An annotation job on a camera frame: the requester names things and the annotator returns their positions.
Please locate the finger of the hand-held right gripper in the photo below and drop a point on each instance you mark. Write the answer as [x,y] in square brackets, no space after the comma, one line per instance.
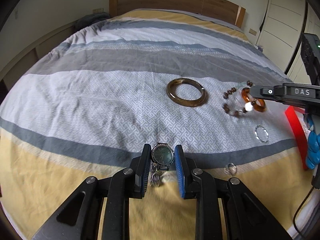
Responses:
[280,93]

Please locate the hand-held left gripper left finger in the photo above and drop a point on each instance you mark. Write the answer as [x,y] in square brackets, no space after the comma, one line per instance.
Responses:
[144,172]

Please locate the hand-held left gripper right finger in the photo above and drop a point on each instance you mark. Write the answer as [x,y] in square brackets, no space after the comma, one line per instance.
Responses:
[179,172]

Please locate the silver wristwatch dark dial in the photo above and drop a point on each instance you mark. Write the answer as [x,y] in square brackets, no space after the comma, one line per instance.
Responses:
[162,156]

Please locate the amber bangle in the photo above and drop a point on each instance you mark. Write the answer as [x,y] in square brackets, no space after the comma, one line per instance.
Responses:
[260,106]

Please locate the red cardboard box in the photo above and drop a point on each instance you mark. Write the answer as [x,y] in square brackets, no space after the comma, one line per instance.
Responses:
[295,125]

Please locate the person's right hand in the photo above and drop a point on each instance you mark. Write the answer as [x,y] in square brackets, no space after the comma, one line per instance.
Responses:
[314,150]

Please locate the white wardrobe doors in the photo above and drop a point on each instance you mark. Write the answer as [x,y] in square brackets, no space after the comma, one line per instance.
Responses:
[282,17]

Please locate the dark brown bangle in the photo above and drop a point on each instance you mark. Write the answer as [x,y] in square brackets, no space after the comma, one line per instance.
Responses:
[172,96]

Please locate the striped bedspread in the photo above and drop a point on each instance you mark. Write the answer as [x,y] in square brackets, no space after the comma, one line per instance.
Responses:
[100,92]

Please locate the wooden headboard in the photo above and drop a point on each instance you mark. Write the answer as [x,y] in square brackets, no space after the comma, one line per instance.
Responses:
[175,1]

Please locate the dark grey cloth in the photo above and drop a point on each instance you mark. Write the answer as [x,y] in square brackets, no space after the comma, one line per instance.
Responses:
[90,21]

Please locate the wall socket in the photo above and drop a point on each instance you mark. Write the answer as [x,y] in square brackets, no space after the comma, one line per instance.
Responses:
[97,10]
[253,32]

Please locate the low beige wall cabinet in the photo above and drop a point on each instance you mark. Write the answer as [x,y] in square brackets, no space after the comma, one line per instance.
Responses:
[30,55]

